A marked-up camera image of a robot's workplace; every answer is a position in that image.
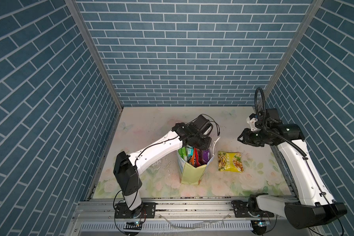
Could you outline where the purple Fox's candy packet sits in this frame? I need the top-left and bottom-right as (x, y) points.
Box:
(201, 150), (211, 165)

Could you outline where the orange Fox's candy packet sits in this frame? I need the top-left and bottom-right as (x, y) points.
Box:
(188, 156), (196, 167)

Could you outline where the yellow green snack packet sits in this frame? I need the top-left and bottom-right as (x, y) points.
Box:
(218, 151), (243, 173)

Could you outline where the floral paper gift bag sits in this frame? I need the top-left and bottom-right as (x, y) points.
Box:
(176, 137), (220, 185)

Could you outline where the teal snack packet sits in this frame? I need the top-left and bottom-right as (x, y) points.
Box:
(185, 146), (194, 160)

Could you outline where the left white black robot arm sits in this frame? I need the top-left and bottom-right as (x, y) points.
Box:
(113, 114), (220, 211)

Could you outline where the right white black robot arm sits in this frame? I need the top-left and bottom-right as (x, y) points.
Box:
(238, 119), (348, 229)

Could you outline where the red snack packet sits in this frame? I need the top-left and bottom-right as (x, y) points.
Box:
(193, 148), (201, 168)

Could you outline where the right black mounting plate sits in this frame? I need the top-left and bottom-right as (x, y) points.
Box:
(230, 200), (274, 219)

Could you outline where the black mounting plate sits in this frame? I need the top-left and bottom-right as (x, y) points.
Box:
(114, 202), (156, 219)
(230, 200), (274, 219)

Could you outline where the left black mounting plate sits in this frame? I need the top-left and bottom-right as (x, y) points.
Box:
(114, 202), (156, 219)

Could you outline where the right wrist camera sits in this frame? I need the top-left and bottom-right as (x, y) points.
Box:
(246, 114), (261, 132)

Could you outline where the white slotted cable duct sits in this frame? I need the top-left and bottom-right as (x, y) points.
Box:
(80, 220), (253, 233)

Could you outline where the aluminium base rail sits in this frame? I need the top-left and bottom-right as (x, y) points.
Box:
(67, 198), (322, 236)

